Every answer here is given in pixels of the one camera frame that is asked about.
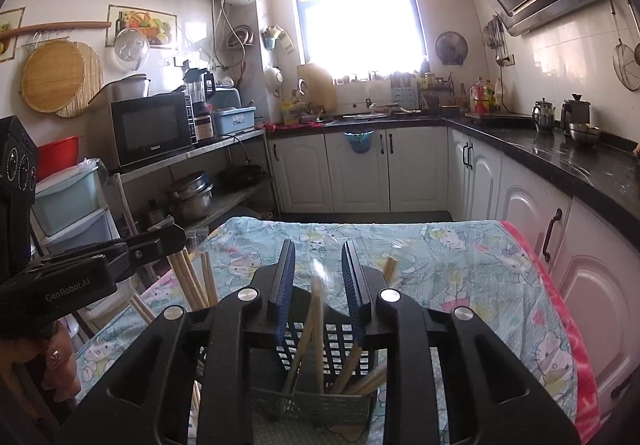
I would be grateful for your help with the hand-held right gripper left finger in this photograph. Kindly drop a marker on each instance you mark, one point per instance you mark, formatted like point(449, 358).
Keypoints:
point(286, 295)

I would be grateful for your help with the fruit wall picture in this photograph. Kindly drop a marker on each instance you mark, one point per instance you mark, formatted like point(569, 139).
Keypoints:
point(145, 22)

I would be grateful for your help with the steel bowl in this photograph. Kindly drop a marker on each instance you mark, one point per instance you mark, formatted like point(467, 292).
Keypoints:
point(585, 134)

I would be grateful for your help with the cartoon printed tablecloth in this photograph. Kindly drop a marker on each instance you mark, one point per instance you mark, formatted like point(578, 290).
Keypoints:
point(450, 265)

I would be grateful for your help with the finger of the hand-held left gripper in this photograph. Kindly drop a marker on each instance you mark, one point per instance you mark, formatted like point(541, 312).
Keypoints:
point(150, 247)

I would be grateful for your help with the round woven mat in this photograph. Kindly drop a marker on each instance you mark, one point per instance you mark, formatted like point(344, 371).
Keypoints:
point(94, 75)

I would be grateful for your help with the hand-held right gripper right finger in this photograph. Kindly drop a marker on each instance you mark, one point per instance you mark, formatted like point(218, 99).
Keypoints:
point(352, 295)

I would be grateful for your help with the kitchen window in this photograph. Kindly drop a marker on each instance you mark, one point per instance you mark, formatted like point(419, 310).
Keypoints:
point(350, 15)

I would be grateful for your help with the red plastic basin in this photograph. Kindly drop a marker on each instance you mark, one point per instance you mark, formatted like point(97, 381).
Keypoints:
point(57, 155)

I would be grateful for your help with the black kitchen countertop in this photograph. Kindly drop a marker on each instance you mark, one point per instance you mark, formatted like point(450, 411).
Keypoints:
point(550, 150)

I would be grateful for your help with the tan cutting board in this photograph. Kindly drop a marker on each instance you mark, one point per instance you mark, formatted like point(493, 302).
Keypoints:
point(316, 87)

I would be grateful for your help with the person's left hand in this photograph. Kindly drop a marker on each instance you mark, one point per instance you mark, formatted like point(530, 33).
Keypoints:
point(60, 365)

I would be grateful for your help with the steel kettle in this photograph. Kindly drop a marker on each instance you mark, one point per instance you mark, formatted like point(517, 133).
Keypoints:
point(575, 111)
point(542, 117)

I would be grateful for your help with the clear round lid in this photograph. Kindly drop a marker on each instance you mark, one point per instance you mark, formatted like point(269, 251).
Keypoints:
point(131, 49)

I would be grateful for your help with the round wooden board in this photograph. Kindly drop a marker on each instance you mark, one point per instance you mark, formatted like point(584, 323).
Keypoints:
point(52, 75)

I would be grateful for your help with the metal shelf rack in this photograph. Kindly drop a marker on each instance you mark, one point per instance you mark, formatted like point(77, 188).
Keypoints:
point(200, 150)

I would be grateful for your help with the wooden rolling pin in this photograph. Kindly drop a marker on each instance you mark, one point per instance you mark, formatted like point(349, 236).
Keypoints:
point(60, 28)

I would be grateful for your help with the steel cooking pots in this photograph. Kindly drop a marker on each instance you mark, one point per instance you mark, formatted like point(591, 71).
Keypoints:
point(192, 197)

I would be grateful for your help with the group of condiment bottles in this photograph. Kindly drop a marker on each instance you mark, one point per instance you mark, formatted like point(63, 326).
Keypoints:
point(486, 97)

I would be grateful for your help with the blue hanging basket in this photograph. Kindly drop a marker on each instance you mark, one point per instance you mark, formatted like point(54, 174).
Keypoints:
point(359, 142)

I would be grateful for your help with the plastic drawer unit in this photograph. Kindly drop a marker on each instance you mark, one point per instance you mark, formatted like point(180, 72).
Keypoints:
point(70, 200)

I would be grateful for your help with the black blender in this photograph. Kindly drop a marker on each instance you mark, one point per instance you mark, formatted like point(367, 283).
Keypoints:
point(197, 90)

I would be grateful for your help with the pink blanket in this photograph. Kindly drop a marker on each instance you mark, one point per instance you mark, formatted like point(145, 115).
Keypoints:
point(570, 325)

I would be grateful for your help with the green plastic utensil holder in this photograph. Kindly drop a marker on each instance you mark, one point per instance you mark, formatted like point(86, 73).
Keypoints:
point(300, 412)

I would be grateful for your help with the pile of wooden chopsticks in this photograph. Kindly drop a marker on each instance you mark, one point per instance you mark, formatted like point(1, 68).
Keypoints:
point(190, 282)

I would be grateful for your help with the white kitchen cabinets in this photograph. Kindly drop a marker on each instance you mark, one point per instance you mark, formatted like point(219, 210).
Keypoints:
point(360, 175)

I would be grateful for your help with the small wall fan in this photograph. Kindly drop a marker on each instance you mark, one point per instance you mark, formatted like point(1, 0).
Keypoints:
point(451, 47)

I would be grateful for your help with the black microwave oven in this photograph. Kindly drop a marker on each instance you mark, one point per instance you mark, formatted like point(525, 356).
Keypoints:
point(150, 130)

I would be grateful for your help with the blue plastic box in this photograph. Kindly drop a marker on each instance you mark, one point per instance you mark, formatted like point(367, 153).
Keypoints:
point(235, 120)

